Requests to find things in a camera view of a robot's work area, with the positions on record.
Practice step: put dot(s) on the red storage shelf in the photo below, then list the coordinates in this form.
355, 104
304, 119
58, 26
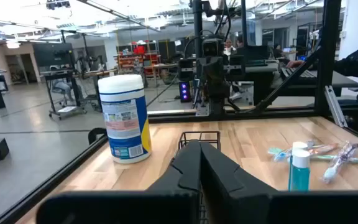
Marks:
135, 59

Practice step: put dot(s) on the person seated in chair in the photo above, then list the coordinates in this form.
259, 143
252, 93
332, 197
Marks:
62, 85

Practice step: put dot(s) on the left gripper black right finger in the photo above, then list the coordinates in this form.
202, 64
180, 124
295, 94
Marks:
219, 174

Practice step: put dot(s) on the black frame clamp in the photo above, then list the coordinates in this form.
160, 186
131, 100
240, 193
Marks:
96, 133

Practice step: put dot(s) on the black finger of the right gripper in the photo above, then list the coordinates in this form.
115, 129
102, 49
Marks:
204, 74
221, 74

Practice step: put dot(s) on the white blue wipes canister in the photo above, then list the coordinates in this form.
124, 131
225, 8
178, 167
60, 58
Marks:
124, 124

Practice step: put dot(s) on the black desk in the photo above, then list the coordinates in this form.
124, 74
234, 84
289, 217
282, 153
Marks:
259, 77

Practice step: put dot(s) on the black wheeled cart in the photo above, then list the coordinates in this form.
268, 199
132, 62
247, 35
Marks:
57, 73

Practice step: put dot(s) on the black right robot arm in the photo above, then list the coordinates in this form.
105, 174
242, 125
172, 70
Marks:
217, 105

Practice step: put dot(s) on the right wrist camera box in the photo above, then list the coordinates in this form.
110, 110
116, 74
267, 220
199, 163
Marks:
213, 46

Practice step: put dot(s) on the computer tower purple lights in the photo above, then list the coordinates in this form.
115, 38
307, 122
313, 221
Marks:
185, 91

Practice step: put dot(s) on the orange wrapped toothbrush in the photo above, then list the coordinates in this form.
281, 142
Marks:
322, 148

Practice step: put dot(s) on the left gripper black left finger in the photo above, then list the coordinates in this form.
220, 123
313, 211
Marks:
185, 168

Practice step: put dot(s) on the silver aluminium bracket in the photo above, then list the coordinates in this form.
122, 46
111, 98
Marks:
334, 105

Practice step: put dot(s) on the large black monitor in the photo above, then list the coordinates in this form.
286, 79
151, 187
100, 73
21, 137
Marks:
53, 54

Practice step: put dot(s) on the green toothbrush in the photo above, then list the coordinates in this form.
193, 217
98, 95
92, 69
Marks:
337, 158

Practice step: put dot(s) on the black keyboard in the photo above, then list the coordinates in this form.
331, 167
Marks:
297, 73

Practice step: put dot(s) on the purple toothbrush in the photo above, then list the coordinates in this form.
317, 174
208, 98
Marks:
331, 172

